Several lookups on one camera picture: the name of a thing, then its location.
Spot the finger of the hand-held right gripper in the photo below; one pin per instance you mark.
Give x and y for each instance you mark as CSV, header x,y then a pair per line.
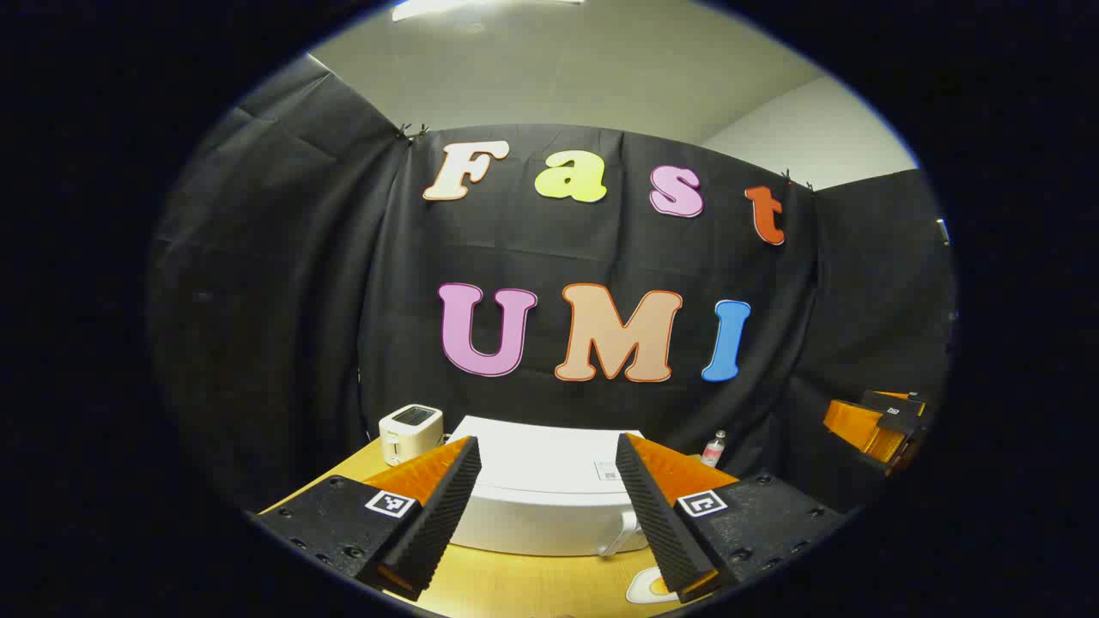
x,y
859,429

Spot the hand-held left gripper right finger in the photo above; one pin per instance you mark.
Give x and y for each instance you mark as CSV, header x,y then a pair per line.
x,y
657,524

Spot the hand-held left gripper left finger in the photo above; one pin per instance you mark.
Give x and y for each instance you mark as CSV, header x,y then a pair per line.
x,y
442,515

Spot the brown doughnut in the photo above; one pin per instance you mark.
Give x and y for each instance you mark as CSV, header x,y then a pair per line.
x,y
661,587

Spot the white microwave oven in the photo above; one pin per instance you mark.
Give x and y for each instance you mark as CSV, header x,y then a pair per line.
x,y
541,481

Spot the white square plate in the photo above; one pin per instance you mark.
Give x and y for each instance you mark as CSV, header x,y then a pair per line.
x,y
640,588

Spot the white toaster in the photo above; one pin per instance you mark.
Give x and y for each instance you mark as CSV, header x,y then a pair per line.
x,y
412,433

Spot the clear bottle with pink label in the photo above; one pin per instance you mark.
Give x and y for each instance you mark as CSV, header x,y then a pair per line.
x,y
713,451

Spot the black backdrop cloth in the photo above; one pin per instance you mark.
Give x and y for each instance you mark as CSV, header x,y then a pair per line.
x,y
300,300

